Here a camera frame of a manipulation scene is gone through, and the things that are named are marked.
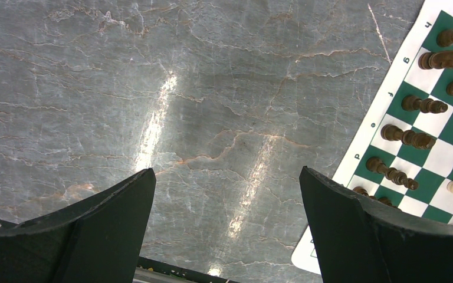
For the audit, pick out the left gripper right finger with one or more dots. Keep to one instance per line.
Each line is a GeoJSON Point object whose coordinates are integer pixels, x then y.
{"type": "Point", "coordinates": [359, 239]}

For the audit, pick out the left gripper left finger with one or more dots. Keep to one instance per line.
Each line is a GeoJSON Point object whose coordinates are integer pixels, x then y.
{"type": "Point", "coordinates": [97, 239]}

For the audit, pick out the dark chess bishop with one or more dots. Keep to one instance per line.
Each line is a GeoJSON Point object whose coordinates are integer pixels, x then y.
{"type": "Point", "coordinates": [360, 190]}
{"type": "Point", "coordinates": [428, 105]}

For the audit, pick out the dark chess queen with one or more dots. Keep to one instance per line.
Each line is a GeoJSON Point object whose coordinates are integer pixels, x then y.
{"type": "Point", "coordinates": [376, 165]}

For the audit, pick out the green white chess mat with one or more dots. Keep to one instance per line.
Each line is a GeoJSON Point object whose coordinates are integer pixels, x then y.
{"type": "Point", "coordinates": [431, 168]}

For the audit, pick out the dark chess king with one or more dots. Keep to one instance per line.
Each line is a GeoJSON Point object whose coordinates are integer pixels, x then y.
{"type": "Point", "coordinates": [417, 140]}

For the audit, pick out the dark chess knight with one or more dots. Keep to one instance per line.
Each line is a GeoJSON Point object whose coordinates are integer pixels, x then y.
{"type": "Point", "coordinates": [436, 60]}

